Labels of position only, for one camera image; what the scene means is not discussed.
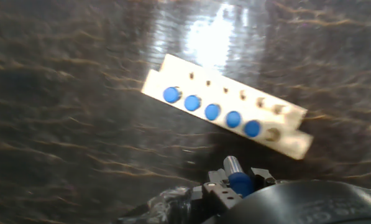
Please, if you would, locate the blue capped glass test tube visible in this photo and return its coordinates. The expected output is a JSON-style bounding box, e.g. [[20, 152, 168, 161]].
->
[[162, 86, 183, 105], [204, 103, 222, 122], [183, 94, 203, 113], [243, 119, 263, 138], [225, 110, 243, 129], [222, 155, 256, 198]]

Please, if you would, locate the dark marble pattern mat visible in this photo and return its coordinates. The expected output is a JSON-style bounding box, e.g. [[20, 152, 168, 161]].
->
[[0, 0, 371, 224]]

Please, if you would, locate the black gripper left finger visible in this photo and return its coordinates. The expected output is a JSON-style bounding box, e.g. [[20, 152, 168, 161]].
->
[[202, 169, 243, 216]]

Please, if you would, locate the wooden test tube rack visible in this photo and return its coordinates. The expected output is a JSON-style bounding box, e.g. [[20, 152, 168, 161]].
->
[[140, 53, 314, 161]]

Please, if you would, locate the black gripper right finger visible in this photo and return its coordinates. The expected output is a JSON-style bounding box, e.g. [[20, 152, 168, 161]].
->
[[250, 167, 277, 189]]

